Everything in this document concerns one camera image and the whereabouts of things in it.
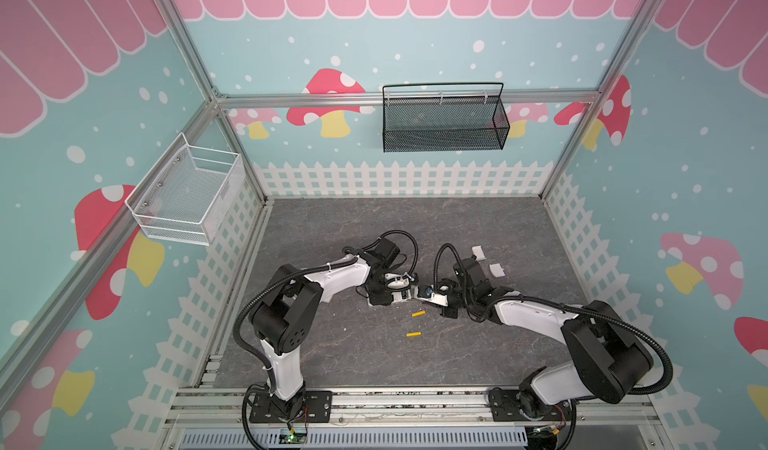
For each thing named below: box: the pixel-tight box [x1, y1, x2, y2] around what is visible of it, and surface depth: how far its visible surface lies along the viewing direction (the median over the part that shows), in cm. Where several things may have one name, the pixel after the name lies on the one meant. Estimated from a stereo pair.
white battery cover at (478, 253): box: [472, 245, 487, 261], surface depth 105 cm
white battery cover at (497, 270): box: [489, 263, 506, 278], surface depth 102 cm
